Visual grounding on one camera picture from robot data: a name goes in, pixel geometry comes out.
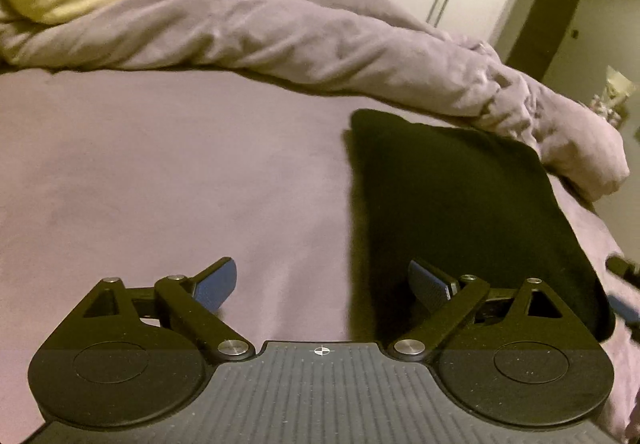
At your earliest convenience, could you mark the small pale figurine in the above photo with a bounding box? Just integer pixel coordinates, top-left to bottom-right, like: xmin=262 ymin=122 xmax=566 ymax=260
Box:
xmin=590 ymin=65 xmax=639 ymax=128

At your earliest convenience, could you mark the purple bed sheet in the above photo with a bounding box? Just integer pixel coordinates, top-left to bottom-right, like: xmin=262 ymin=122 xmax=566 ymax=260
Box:
xmin=0 ymin=67 xmax=640 ymax=444

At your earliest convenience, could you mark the dark wooden door frame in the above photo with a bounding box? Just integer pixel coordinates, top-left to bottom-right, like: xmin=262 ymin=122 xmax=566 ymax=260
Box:
xmin=504 ymin=0 xmax=640 ymax=81

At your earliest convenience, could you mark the black garment with white stripe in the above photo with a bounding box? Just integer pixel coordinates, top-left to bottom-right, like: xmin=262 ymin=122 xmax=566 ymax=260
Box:
xmin=344 ymin=109 xmax=617 ymax=350

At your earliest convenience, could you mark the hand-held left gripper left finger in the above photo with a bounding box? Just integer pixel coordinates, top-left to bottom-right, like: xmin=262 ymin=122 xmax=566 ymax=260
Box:
xmin=75 ymin=256 xmax=256 ymax=362

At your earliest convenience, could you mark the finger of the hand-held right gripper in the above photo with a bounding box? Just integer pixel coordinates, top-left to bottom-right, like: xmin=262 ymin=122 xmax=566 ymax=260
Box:
xmin=604 ymin=256 xmax=640 ymax=326

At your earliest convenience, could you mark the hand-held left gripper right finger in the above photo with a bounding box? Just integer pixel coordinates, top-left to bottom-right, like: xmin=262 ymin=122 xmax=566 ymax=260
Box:
xmin=390 ymin=259 xmax=582 ymax=362

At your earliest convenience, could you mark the bunched purple comforter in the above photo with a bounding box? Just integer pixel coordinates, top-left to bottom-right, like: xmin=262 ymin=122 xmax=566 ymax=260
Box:
xmin=0 ymin=0 xmax=631 ymax=203

